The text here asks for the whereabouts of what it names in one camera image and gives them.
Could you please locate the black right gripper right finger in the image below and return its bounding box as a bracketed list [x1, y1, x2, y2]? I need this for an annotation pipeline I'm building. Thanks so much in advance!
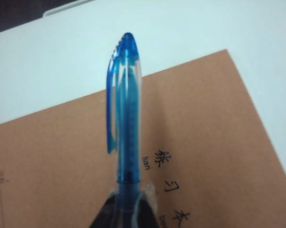
[132, 180, 161, 228]

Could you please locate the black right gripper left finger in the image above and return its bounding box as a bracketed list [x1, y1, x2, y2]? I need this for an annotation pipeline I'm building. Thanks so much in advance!
[90, 186, 122, 228]

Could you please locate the brown kraft exercise notebook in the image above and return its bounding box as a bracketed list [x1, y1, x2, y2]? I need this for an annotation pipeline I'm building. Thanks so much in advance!
[0, 48, 286, 228]

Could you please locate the white wire table frame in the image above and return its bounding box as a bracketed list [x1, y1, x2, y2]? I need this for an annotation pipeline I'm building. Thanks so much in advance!
[42, 0, 91, 17]

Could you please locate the blue transparent ballpoint pen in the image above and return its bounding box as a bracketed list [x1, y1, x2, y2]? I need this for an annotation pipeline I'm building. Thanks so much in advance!
[105, 32, 143, 228]

